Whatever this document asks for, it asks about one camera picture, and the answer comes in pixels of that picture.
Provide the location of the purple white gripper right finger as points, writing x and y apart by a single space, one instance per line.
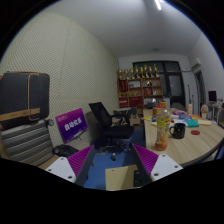
156 166

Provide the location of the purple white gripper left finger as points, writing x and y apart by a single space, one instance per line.
74 168

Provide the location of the black bag on floor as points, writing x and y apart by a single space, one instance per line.
64 150

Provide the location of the purple sign board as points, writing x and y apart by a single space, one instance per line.
71 124

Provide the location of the black mug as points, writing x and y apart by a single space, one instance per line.
178 130

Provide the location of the orange juice plastic bottle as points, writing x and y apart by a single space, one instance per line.
163 123

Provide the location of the cardboard box on floor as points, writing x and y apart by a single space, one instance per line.
135 121

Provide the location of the black office chair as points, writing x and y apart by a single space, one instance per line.
112 128

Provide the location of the silver ribbed suitcase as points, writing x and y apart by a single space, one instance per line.
29 144

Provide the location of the red round coaster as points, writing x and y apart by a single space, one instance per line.
195 132

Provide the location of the teal book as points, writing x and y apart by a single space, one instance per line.
191 123

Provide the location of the small desk fan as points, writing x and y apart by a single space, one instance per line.
204 111

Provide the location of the wooden shelf with trophies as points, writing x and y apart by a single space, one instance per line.
139 87

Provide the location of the black suitcase with tan trim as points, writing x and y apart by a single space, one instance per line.
24 98

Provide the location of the dark window door frame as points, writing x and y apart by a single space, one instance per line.
171 78

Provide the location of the wall air conditioner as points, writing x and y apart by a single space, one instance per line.
195 63

